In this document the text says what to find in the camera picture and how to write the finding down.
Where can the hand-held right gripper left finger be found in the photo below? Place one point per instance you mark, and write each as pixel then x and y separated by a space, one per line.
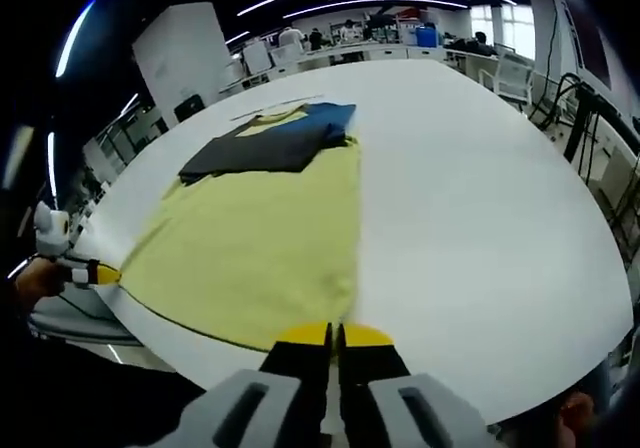
pixel 300 368

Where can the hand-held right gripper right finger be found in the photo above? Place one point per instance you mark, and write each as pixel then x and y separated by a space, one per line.
pixel 370 363

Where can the white office desks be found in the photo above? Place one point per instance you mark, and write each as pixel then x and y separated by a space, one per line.
pixel 360 55

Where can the light grey office chair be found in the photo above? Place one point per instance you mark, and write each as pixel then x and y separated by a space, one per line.
pixel 75 318

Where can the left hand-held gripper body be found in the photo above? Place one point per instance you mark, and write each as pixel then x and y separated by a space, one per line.
pixel 52 230

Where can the short ceiling light strip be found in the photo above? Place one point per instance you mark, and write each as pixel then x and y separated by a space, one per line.
pixel 380 2

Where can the white board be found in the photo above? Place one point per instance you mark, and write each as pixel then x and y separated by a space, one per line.
pixel 258 59

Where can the white mesh office chair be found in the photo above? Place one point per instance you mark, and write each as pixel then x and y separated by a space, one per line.
pixel 514 75

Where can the person's left hand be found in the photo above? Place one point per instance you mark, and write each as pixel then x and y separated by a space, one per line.
pixel 40 278

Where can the black equipment rack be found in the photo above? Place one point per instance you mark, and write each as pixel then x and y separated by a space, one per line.
pixel 595 128

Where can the yellow blue black garment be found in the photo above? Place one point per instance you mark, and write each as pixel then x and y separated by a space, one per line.
pixel 250 248

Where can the blue container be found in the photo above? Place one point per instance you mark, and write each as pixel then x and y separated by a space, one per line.
pixel 428 37

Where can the black monitor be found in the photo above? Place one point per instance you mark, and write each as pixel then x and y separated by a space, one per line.
pixel 189 108

